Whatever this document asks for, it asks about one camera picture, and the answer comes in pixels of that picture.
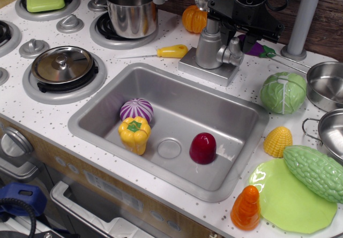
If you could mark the silver stove knob lower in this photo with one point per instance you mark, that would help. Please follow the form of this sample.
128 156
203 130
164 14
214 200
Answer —
33 48

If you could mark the dark red toy beet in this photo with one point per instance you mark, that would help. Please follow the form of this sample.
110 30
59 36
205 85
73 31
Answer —
203 148

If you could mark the tall steel pot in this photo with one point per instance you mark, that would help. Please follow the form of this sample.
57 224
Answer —
133 19

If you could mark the steel pan lower right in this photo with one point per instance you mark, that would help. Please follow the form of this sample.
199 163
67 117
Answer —
329 134

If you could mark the steel pot lid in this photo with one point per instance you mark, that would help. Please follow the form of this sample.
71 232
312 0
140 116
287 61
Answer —
62 65

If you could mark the orange toy carrot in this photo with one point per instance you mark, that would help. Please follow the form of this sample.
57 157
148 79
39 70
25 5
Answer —
245 213

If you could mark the blue clamp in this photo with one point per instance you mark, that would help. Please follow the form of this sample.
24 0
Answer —
30 194

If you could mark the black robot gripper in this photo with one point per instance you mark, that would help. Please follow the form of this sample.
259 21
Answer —
249 16

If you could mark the silver oven door handle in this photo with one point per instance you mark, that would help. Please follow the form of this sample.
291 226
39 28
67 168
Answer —
90 223

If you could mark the orange toy pumpkin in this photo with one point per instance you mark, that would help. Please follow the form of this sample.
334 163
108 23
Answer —
194 19

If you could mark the purple toy eggplant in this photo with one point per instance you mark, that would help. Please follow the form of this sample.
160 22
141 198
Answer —
261 51

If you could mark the far left stove burner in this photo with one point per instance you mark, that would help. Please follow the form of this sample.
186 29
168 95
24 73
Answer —
10 37

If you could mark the green toy bitter gourd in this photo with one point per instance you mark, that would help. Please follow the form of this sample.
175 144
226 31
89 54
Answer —
320 173

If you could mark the green toy cabbage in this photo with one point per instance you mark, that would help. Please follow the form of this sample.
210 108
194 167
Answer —
283 92

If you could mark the silver stove knob edge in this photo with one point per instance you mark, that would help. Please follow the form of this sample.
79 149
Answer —
4 75

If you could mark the clear faucet knob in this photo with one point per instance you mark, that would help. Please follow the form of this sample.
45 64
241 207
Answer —
201 4

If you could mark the yellow toy corn piece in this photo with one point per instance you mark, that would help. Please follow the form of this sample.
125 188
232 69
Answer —
276 141

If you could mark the silver front dial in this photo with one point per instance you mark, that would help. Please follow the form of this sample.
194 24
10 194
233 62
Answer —
15 148

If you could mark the steel saucepan with handle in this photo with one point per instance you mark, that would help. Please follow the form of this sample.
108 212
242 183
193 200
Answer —
324 81

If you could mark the grey support pole right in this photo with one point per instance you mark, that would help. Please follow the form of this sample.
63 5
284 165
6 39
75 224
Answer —
295 49

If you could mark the silver faucet lever handle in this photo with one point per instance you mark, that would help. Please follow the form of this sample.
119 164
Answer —
232 53

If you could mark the silver toy sink basin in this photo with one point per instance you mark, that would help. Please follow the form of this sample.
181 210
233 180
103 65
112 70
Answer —
182 109

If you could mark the stove burner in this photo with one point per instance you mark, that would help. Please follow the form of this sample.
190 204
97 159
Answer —
65 94
103 34
10 37
45 11

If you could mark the silver stove knob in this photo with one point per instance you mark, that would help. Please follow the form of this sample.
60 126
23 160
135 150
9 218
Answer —
97 5
33 48
70 24

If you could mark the back left stove burner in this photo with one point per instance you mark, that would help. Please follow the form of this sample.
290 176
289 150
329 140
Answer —
45 11

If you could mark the silver toy faucet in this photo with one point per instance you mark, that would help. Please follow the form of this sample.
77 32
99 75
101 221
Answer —
202 61

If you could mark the back right stove burner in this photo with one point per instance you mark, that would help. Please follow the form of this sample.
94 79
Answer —
103 34

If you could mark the yellow handled toy knife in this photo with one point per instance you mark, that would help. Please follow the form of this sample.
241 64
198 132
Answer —
175 51

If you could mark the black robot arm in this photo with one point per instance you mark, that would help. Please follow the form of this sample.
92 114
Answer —
226 17

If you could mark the silver stove knob upper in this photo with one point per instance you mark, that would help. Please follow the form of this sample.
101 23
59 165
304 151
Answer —
70 24

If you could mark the yellow toy bell pepper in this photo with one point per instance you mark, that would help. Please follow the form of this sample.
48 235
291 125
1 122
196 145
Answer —
134 134

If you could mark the silver stove knob back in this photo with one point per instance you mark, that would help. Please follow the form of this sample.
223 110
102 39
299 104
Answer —
97 5

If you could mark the light green toy plate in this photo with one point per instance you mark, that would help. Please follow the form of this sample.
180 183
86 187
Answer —
287 203

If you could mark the purple striped toy onion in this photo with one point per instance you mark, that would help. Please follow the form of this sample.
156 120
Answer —
137 107

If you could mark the front stove burner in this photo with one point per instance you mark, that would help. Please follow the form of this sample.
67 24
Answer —
65 94

